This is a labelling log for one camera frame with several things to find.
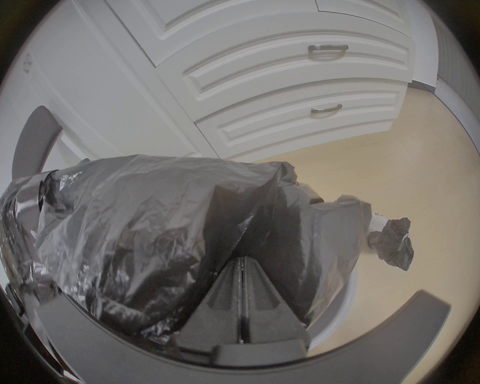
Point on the white trash bin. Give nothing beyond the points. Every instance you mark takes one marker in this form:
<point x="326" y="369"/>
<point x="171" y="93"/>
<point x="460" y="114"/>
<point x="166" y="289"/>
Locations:
<point x="337" y="307"/>

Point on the black plastic bag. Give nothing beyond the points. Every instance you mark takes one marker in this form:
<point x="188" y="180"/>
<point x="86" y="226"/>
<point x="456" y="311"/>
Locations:
<point x="131" y="225"/>

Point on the white paper scrap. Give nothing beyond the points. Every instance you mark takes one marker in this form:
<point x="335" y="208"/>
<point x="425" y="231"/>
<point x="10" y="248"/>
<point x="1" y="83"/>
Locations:
<point x="377" y="221"/>

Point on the white wardrobe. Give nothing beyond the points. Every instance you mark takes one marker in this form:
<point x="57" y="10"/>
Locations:
<point x="281" y="67"/>

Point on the dark grey white chair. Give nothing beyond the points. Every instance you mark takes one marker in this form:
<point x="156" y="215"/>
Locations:
<point x="35" y="138"/>

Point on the black plastic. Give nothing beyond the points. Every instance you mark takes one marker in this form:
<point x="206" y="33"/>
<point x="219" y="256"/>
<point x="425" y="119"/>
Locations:
<point x="393" y="243"/>

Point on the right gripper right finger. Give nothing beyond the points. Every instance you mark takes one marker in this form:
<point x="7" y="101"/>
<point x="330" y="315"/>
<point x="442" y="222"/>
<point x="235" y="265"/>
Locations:
<point x="268" y="311"/>

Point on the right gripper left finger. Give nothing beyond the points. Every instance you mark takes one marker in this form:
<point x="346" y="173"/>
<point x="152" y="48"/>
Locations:
<point x="217" y="311"/>

